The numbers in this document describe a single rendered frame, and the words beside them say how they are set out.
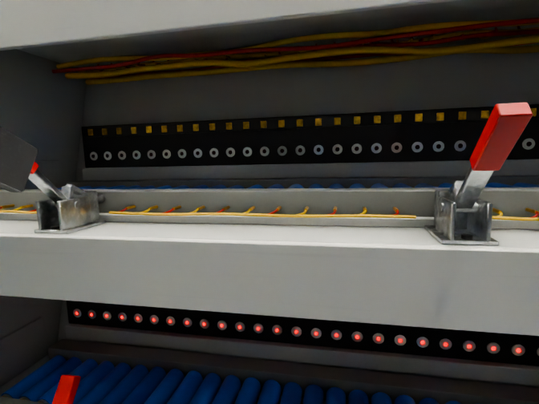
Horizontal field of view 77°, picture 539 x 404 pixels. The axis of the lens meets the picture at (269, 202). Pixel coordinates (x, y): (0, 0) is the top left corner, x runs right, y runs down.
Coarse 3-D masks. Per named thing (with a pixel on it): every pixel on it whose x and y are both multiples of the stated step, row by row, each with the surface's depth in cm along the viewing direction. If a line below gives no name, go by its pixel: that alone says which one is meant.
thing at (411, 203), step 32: (0, 192) 31; (32, 192) 30; (128, 192) 28; (160, 192) 27; (192, 192) 27; (224, 192) 26; (256, 192) 26; (288, 192) 25; (320, 192) 25; (352, 192) 24; (384, 192) 24; (416, 192) 23; (512, 192) 22
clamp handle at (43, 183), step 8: (32, 168) 22; (32, 176) 22; (40, 176) 22; (40, 184) 23; (48, 184) 23; (48, 192) 24; (56, 192) 24; (64, 192) 25; (72, 192) 25; (56, 200) 24
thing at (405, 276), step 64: (0, 256) 24; (64, 256) 23; (128, 256) 22; (192, 256) 21; (256, 256) 20; (320, 256) 19; (384, 256) 18; (448, 256) 18; (512, 256) 17; (384, 320) 19; (448, 320) 18; (512, 320) 17
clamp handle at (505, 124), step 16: (496, 112) 14; (512, 112) 13; (528, 112) 13; (496, 128) 14; (512, 128) 14; (480, 144) 15; (496, 144) 15; (512, 144) 15; (480, 160) 16; (496, 160) 15; (480, 176) 17; (464, 192) 18; (480, 192) 18
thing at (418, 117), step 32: (96, 128) 43; (128, 128) 42; (160, 128) 41; (192, 128) 40; (224, 128) 39; (256, 128) 38; (288, 128) 38; (320, 128) 37; (352, 128) 36; (384, 128) 36; (416, 128) 35; (448, 128) 35; (480, 128) 34; (96, 160) 44; (128, 160) 43; (160, 160) 42; (192, 160) 41; (224, 160) 40; (256, 160) 39; (288, 160) 38; (320, 160) 38; (352, 160) 37; (384, 160) 36; (416, 160) 36; (448, 160) 35
